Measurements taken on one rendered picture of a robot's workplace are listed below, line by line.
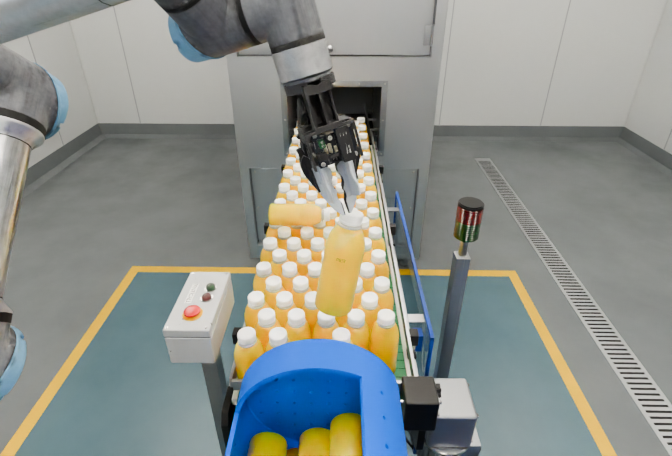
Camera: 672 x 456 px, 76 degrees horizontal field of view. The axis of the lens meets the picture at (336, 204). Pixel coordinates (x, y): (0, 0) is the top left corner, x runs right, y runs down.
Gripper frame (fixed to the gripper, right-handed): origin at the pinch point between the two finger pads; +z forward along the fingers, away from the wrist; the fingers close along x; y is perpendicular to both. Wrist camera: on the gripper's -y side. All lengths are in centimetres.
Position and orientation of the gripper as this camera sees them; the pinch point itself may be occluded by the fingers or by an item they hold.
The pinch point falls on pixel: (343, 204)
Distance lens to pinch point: 68.1
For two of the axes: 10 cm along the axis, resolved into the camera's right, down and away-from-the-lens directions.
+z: 2.7, 8.9, 3.6
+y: 2.4, 3.0, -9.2
